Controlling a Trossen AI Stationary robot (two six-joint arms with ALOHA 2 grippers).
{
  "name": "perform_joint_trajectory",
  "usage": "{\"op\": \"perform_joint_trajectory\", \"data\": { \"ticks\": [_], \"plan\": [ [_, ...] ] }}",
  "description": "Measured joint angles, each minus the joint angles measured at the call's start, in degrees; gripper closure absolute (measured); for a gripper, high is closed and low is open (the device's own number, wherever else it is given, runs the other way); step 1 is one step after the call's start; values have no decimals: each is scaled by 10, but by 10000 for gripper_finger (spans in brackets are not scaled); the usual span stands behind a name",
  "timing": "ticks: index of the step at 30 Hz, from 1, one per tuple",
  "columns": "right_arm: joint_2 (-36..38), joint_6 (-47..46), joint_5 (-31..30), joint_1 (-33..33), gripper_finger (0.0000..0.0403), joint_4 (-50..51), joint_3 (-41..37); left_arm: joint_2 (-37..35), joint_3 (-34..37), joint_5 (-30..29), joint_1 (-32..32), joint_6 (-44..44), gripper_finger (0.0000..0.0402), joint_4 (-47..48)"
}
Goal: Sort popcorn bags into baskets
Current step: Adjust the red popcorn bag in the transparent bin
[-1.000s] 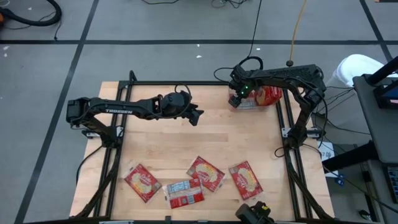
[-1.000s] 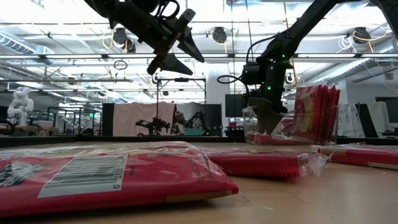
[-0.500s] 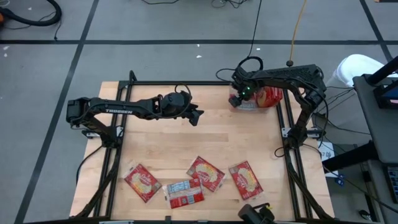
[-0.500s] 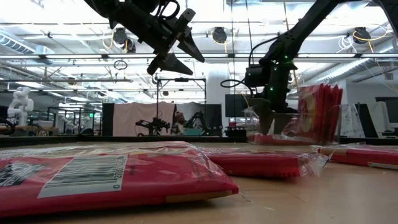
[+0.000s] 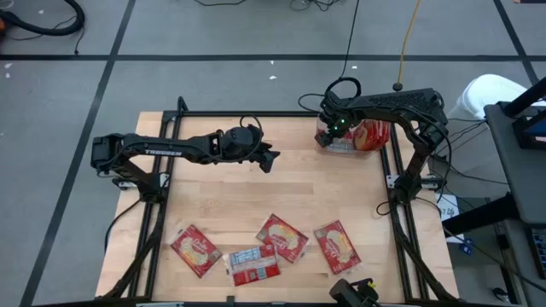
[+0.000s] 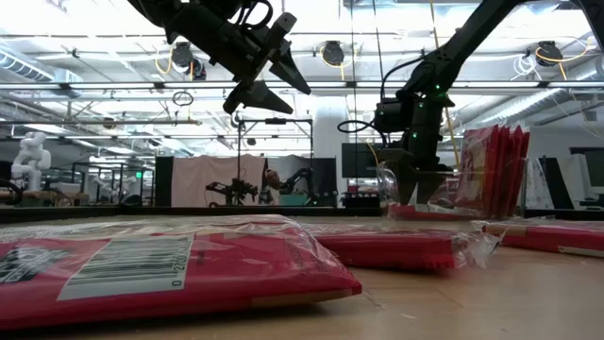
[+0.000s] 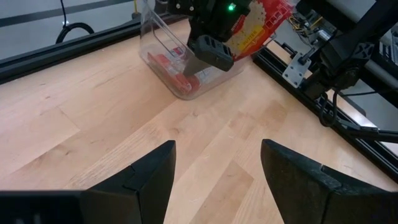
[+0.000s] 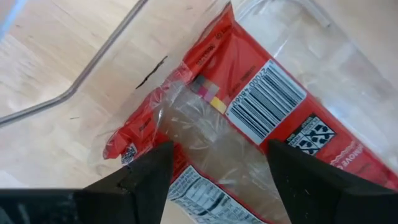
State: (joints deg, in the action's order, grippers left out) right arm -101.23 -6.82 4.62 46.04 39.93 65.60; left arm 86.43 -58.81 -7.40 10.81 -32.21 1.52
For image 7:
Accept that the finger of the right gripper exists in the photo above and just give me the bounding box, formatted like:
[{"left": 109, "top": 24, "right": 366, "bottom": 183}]
[{"left": 182, "top": 54, "right": 212, "bottom": 78}]

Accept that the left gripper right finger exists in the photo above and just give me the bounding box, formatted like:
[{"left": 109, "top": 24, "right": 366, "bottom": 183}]
[{"left": 261, "top": 139, "right": 398, "bottom": 224}]

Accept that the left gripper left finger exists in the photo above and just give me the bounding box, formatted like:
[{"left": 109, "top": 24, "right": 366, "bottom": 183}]
[{"left": 81, "top": 140, "right": 177, "bottom": 224}]

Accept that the red Orville popcorn bag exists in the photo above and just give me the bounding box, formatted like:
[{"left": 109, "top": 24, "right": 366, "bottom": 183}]
[
  {"left": 147, "top": 46, "right": 201, "bottom": 96},
  {"left": 225, "top": 0, "right": 295, "bottom": 62}
]

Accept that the clear plastic basket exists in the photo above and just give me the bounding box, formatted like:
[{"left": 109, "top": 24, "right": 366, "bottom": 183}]
[{"left": 139, "top": 0, "right": 278, "bottom": 101}]

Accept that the black right arm base cable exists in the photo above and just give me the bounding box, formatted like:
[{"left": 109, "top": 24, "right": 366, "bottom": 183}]
[{"left": 318, "top": 89, "right": 340, "bottom": 128}]

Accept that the black hanging cable with coil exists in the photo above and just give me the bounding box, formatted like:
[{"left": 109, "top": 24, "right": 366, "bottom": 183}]
[{"left": 55, "top": 0, "right": 96, "bottom": 44}]

